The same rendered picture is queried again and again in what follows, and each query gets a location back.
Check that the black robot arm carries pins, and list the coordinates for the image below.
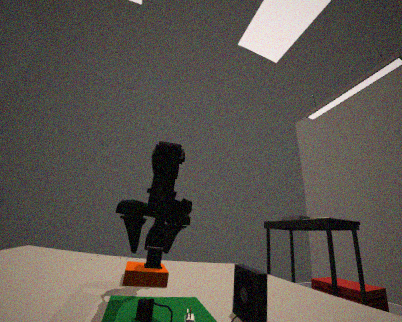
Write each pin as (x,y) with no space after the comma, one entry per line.
(165,161)

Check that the black cable with plug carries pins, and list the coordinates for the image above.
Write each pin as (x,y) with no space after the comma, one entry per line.
(145,310)

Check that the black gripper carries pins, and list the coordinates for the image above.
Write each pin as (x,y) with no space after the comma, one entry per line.
(135,210)

